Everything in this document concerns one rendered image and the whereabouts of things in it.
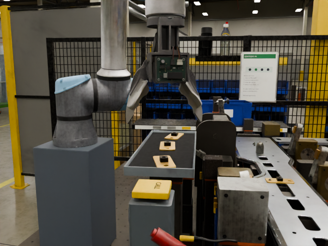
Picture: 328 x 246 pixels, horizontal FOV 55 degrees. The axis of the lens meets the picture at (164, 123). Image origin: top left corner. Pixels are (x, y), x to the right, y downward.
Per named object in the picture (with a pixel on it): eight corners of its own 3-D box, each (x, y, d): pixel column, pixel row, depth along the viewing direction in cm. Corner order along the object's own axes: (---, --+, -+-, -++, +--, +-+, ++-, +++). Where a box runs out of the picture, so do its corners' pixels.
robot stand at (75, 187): (40, 259, 109) (32, 147, 102) (71, 231, 128) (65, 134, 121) (93, 268, 104) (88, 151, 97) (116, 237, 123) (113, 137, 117)
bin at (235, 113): (251, 125, 181) (253, 102, 179) (198, 125, 181) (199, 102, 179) (244, 120, 197) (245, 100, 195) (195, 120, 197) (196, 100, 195)
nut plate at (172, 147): (174, 150, 75) (174, 146, 75) (159, 150, 75) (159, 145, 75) (174, 142, 83) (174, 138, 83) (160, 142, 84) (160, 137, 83)
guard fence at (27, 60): (125, 194, 340) (121, 1, 306) (120, 200, 327) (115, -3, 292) (19, 184, 373) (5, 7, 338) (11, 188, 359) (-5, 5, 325)
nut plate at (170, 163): (176, 168, 62) (176, 162, 62) (157, 169, 61) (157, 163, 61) (169, 156, 70) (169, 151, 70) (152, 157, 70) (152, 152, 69)
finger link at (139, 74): (123, 91, 61) (149, 53, 60) (123, 90, 62) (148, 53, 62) (143, 104, 62) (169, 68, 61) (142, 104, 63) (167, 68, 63)
